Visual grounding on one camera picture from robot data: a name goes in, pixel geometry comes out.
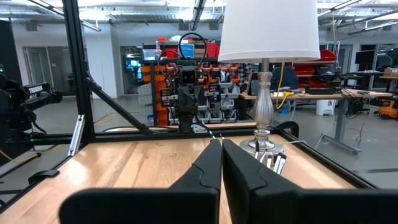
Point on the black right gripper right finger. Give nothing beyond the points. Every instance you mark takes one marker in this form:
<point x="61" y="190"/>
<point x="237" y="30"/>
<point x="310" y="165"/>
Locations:
<point x="248" y="193"/>

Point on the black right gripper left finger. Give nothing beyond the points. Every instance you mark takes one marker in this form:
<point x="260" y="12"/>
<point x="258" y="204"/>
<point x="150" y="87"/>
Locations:
<point x="199" y="186"/>

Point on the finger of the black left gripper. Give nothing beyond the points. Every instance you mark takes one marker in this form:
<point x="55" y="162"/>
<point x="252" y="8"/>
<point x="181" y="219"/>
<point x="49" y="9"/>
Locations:
<point x="185" y="96"/>
<point x="195" y="96"/>

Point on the black Trossen labelled robot arm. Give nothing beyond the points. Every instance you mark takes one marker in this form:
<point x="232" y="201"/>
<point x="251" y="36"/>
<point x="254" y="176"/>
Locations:
<point x="18" y="99"/>

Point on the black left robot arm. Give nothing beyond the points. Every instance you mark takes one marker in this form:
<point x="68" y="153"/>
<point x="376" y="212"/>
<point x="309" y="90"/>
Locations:
<point x="185" y="124"/>

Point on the shelf with coloured bins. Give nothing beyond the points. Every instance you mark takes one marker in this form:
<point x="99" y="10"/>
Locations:
<point x="155" y="93"/>

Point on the white shade silver table lamp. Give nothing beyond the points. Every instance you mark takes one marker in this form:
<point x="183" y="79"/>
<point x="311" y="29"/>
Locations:
<point x="267" y="31"/>

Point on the wooden top desk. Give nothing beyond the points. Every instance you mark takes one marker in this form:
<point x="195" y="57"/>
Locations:
<point x="311" y="96"/>

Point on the red storage bins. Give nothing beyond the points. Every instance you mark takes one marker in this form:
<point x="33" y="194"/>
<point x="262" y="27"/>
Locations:
<point x="311" y="71"/>

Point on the white bin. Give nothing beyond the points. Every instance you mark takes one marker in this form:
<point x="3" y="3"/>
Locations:
<point x="326" y="107"/>

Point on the silver aluminium bar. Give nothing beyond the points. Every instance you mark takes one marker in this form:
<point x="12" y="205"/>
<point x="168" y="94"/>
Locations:
<point x="76" y="135"/>

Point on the orange vacuum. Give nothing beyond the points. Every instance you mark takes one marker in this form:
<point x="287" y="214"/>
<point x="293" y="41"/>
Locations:
<point x="388" y="110"/>

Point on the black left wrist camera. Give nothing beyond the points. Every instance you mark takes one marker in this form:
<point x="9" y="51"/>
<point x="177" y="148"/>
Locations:
<point x="189" y="75"/>

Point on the black frame clamp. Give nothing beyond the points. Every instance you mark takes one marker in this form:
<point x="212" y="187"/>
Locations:
<point x="293" y="126"/>
<point x="43" y="175"/>

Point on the black aluminium table frame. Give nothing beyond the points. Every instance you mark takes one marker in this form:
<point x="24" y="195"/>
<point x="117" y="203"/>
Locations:
<point x="77" y="77"/>

